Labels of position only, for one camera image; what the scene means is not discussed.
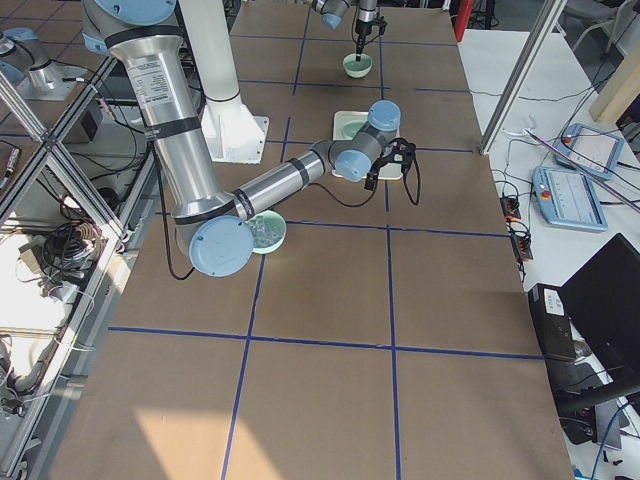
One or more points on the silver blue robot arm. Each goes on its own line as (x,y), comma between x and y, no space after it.
(333,11)
(178,59)

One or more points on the blue teach pendant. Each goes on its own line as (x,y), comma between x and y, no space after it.
(594,149)
(567,199)

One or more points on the black laptop computer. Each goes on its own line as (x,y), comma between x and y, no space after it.
(600,300)

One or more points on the blue teach pendant near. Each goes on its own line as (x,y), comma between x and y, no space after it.
(567,199)

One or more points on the blue teach pendant far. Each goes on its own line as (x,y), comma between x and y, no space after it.
(594,149)

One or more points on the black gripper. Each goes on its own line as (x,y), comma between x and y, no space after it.
(363,31)
(379,165)

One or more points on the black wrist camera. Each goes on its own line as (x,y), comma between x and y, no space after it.
(371,181)

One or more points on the pale green serving tray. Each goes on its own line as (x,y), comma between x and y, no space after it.
(350,169)

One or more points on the green bowl with ice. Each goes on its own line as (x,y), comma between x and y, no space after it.
(269,230)

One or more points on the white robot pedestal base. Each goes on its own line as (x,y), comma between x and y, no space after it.
(232,133)

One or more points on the aluminium frame post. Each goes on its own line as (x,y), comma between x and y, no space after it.
(542,28)

